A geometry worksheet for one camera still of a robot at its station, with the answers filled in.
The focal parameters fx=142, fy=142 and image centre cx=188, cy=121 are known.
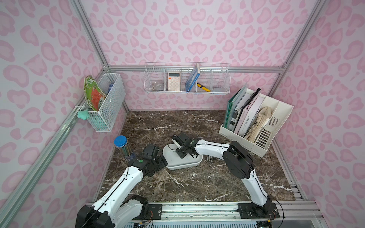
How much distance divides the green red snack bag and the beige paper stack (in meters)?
0.89

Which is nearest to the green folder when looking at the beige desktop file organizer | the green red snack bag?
the beige desktop file organizer

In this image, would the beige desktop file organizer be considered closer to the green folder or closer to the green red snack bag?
the green folder

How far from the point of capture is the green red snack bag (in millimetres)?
692

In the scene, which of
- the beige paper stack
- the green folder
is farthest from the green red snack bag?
the beige paper stack

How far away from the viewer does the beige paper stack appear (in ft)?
2.87

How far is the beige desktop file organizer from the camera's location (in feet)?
2.81

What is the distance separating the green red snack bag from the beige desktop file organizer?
0.74 meters
